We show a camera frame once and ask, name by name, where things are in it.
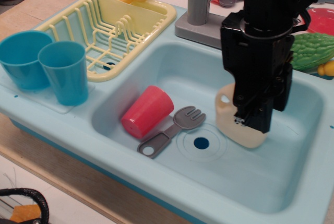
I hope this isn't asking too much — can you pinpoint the cream detergent bottle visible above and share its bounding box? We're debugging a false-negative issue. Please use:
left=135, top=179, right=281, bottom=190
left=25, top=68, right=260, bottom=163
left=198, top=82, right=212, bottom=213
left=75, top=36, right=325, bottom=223
left=215, top=83, right=268, bottom=148

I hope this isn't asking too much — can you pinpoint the green bitter gourd toy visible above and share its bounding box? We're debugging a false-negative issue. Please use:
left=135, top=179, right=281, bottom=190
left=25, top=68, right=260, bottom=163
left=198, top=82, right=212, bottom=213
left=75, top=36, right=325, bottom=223
left=291, top=33, right=333, bottom=71

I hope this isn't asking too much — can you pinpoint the blue cup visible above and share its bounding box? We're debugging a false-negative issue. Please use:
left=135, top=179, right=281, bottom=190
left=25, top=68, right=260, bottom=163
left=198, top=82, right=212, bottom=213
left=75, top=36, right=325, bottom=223
left=1, top=30, right=53, bottom=90
left=38, top=41, right=89, bottom=106

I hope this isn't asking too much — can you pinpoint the light blue toy sink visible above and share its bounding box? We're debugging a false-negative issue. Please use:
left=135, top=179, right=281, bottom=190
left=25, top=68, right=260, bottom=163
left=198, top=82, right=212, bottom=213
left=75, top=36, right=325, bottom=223
left=0, top=0, right=334, bottom=224

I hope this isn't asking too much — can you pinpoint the red plate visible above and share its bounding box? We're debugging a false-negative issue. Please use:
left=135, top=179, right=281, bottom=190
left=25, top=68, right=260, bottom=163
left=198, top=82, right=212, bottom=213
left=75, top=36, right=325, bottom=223
left=307, top=8, right=333, bottom=36

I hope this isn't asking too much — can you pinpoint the black cable loop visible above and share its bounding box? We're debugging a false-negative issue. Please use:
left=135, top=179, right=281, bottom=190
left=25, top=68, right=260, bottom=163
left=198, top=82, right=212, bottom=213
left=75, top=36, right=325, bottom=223
left=0, top=187, right=50, bottom=224

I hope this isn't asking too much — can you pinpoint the red plastic cup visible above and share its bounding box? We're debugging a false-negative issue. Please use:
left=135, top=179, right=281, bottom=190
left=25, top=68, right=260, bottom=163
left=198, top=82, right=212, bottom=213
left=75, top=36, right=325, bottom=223
left=121, top=85, right=174, bottom=139

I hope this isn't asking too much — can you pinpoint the yellow toy piece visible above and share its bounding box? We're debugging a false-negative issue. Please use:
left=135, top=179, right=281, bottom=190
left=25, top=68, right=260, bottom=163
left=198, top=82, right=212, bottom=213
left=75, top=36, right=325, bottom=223
left=317, top=61, right=334, bottom=76

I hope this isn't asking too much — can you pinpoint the grey fork on table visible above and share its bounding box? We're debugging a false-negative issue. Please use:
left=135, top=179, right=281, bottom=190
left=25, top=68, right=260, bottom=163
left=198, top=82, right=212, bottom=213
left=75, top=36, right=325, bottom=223
left=315, top=0, right=334, bottom=4

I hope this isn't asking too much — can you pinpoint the blue cup left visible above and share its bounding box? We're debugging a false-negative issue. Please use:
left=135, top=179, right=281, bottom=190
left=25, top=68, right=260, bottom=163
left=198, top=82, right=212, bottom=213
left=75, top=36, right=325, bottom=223
left=1, top=30, right=53, bottom=90

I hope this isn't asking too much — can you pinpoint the grey toy faucet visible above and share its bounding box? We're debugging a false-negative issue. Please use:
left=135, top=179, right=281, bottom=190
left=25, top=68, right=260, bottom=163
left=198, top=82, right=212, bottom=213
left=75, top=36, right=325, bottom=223
left=175, top=0, right=224, bottom=49

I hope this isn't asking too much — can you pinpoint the grey spoon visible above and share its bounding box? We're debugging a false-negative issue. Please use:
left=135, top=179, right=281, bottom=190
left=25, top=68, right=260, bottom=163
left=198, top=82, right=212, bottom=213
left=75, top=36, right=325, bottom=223
left=218, top=0, right=242, bottom=8

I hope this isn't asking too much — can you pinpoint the yellow drying rack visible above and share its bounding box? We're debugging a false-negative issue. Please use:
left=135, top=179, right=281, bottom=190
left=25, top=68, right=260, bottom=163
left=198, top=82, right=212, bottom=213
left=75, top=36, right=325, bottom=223
left=35, top=0, right=177, bottom=82

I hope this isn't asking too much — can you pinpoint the orange tape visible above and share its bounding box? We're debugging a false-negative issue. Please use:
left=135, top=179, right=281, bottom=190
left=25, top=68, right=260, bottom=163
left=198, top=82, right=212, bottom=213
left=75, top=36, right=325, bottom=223
left=9, top=205, right=41, bottom=223

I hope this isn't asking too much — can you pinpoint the blue cup right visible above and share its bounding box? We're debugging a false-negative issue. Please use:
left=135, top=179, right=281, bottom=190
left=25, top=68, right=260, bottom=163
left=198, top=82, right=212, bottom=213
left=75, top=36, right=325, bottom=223
left=38, top=41, right=89, bottom=106

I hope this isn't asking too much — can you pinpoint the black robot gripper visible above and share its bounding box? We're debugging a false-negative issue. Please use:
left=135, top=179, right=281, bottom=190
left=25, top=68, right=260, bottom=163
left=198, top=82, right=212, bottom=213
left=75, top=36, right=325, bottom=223
left=220, top=9, right=295, bottom=134

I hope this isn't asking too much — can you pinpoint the grey plastic fork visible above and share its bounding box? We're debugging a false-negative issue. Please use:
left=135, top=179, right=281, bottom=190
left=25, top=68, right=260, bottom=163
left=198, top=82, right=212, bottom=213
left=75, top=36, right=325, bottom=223
left=137, top=106, right=206, bottom=159

